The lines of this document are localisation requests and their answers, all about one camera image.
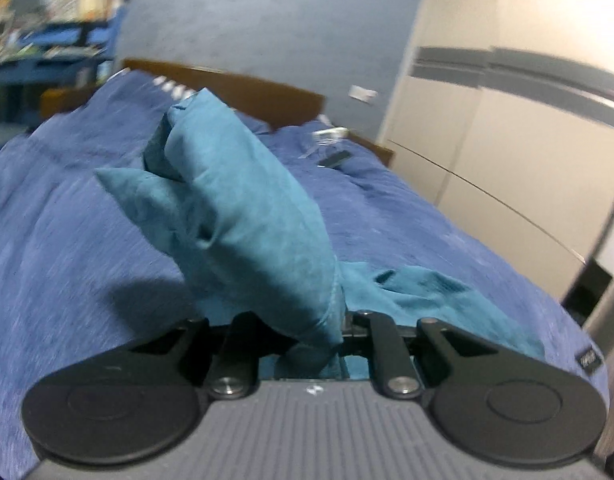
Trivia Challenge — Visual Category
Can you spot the teal hooded sweatshirt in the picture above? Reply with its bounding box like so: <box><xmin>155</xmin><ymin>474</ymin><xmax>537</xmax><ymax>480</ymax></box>
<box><xmin>97</xmin><ymin>90</ymin><xmax>544</xmax><ymax>379</ymax></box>

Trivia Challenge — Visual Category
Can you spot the black smartphone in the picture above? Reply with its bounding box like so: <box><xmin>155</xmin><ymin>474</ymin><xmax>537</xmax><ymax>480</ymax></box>
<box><xmin>318</xmin><ymin>150</ymin><xmax>353</xmax><ymax>168</ymax></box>

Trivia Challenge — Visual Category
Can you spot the brown wooden headboard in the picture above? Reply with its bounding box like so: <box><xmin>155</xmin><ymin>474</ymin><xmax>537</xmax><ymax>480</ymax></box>
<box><xmin>39</xmin><ymin>58</ymin><xmax>395</xmax><ymax>167</ymax></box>

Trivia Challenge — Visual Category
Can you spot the beige wardrobe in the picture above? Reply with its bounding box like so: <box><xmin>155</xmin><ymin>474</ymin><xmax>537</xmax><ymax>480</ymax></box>
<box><xmin>383</xmin><ymin>0</ymin><xmax>614</xmax><ymax>321</ymax></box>

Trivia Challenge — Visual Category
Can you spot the blue bed blanket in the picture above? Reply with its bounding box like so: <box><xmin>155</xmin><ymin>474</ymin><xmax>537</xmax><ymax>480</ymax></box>
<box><xmin>0</xmin><ymin>70</ymin><xmax>608</xmax><ymax>479</ymax></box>

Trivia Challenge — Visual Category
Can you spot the striped pillow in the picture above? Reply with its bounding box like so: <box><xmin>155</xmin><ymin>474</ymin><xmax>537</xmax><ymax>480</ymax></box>
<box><xmin>152</xmin><ymin>76</ymin><xmax>197</xmax><ymax>101</ymax></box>

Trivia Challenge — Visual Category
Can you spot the blue bookshelf desk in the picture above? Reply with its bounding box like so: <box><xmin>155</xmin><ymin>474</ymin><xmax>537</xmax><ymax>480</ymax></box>
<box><xmin>0</xmin><ymin>0</ymin><xmax>130</xmax><ymax>128</ymax></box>

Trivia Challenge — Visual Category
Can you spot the white wall socket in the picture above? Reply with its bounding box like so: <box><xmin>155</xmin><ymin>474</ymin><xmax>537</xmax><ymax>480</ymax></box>
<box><xmin>348</xmin><ymin>84</ymin><xmax>379</xmax><ymax>105</ymax></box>

